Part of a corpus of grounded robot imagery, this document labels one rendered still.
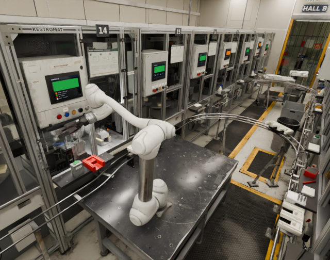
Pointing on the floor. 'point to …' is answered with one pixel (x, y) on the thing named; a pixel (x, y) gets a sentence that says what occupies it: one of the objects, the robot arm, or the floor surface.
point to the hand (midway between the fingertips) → (61, 133)
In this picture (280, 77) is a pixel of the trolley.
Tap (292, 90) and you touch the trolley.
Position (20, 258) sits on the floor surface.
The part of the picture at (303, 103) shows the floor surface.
